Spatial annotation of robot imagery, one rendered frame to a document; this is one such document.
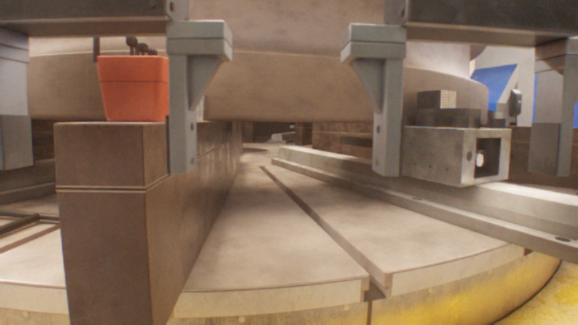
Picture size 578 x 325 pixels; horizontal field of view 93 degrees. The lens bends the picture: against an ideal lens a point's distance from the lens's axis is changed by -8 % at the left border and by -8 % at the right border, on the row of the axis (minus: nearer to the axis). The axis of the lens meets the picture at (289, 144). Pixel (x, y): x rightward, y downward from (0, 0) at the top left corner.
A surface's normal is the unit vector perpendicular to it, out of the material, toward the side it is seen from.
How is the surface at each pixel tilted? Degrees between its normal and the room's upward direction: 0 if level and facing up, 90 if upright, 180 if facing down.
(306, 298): 90
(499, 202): 71
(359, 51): 90
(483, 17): 90
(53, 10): 90
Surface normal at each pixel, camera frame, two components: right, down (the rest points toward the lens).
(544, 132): -1.00, -0.01
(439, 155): -0.89, 0.02
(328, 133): -0.65, 0.05
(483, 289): 0.40, 0.08
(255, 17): 0.18, 0.08
